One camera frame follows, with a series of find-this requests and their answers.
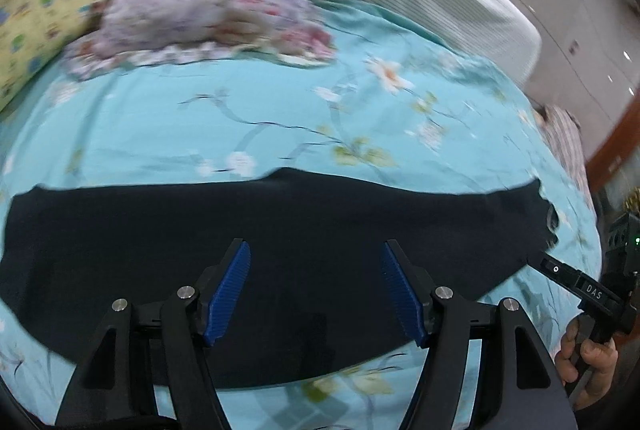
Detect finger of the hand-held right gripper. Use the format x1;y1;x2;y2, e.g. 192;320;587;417
539;251;623;313

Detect person's right hand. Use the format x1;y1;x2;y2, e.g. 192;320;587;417
556;310;620;411

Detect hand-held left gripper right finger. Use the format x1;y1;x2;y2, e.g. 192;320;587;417
381;239;578;430

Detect pink plaid cloth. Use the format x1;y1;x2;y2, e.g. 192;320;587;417
535;104;587;191

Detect teal floral bed sheet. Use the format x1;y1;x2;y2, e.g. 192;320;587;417
0;0;603;430

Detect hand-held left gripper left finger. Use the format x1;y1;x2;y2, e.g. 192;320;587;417
55;237;251;430

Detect brown wooden furniture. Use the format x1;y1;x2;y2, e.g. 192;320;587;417
585;103;640;191

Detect black pants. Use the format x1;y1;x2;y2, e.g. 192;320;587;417
0;166;560;388

